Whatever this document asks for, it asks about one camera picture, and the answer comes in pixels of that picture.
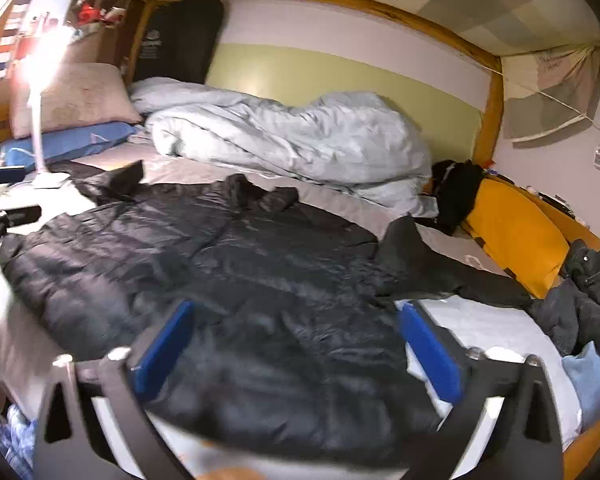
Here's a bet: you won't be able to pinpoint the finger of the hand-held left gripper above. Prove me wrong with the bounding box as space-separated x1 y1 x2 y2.
0 159 27 186
0 204 43 256

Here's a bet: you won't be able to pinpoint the black garment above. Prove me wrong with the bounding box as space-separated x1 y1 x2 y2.
427 159 486 236

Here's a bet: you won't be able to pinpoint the blue pillow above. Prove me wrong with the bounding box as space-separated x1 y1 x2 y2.
0 121 138 173

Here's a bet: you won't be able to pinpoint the dark grey clothes pile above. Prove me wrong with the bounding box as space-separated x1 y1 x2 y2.
530 240 600 361

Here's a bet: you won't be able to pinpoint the plaid cloth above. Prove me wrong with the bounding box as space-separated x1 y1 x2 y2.
0 402 37 480

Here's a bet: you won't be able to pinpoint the striped cloth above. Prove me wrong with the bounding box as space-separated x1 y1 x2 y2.
0 0 43 83

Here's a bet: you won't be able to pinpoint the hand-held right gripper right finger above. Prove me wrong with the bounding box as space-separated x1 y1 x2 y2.
397 300 566 480

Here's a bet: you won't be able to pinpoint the white desk lamp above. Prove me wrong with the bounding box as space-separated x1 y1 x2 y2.
10 25 73 190

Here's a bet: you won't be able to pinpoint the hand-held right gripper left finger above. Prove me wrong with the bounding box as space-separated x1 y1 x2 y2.
32 299 197 480

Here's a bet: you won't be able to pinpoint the light blue cloth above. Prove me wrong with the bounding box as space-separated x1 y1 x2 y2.
562 341 600 428

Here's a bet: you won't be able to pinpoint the wooden bed frame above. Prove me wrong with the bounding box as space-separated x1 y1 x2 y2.
0 0 600 480

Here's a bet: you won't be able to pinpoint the beige pillow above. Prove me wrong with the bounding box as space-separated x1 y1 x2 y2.
9 63 143 139

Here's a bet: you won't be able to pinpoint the black puffer jacket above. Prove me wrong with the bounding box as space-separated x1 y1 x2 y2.
0 160 533 463

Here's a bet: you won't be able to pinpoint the red and white hanging clothes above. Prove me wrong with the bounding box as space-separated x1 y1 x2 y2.
67 0 131 31

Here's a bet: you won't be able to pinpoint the light grey duvet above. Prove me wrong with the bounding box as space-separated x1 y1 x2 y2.
128 77 438 218

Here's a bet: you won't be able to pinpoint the white cord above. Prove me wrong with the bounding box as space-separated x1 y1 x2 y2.
482 62 600 138

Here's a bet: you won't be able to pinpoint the bundled checkered curtain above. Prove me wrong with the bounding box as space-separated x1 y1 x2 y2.
500 45 600 148

